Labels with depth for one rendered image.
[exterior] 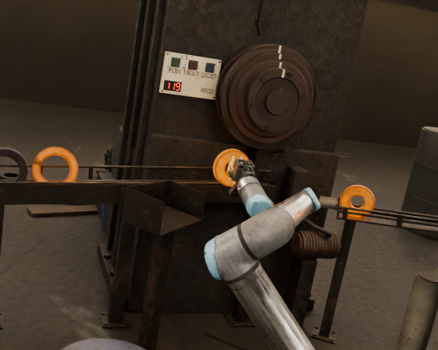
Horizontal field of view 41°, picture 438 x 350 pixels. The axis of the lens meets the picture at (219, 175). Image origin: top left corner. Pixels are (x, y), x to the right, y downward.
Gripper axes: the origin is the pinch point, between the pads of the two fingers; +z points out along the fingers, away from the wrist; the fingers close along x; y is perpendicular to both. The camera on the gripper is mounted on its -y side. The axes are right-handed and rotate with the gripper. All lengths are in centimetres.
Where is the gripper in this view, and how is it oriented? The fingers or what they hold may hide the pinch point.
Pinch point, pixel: (232, 163)
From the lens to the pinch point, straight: 244.3
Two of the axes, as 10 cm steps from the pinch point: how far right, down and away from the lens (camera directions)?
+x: -9.4, -0.9, -3.4
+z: -2.4, -5.3, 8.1
